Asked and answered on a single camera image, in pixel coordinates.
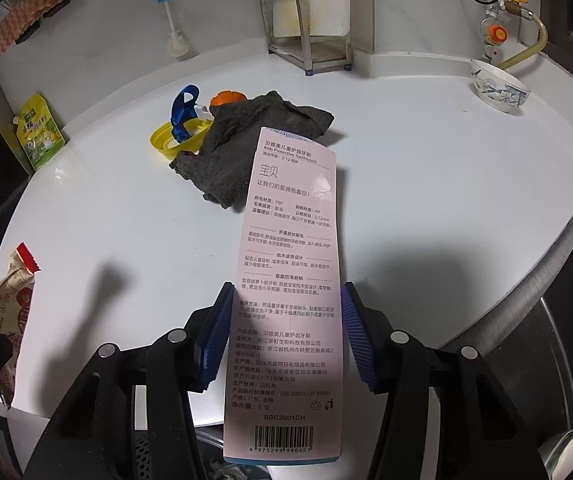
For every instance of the white patterned ceramic bowl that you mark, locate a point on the white patterned ceramic bowl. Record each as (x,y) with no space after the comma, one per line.
(499,92)

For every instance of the beige red snack wrapper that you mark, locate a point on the beige red snack wrapper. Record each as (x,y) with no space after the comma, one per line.
(11,300)

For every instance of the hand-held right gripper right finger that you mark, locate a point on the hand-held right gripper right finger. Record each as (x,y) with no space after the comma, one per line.
(361,340)

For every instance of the black kitchen sink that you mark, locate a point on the black kitchen sink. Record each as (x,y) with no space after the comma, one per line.
(566,320)

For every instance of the white dish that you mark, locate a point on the white dish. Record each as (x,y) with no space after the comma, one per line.
(561,452)

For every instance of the yellow green seasoning pouch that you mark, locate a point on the yellow green seasoning pouch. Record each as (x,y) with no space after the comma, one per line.
(39,135)

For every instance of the white brush with blue head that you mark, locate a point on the white brush with blue head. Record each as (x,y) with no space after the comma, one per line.
(176,45)

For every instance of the dark grey cloth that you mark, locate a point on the dark grey cloth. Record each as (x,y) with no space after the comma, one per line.
(246,150)

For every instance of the orange textured sponge cloth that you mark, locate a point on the orange textured sponge cloth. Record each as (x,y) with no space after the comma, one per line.
(26,12)

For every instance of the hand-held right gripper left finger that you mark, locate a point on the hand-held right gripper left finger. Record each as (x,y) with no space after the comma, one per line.
(214,340)

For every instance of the pink toothbrush package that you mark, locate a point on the pink toothbrush package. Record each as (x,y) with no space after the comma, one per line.
(286,285)

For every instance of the metal cutting board rack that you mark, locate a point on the metal cutting board rack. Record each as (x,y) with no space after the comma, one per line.
(326,52)

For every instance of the orange peel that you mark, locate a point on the orange peel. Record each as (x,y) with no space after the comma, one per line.
(226,97)

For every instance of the orange-capped pipe fitting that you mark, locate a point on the orange-capped pipe fitting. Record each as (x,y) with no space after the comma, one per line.
(497,35)

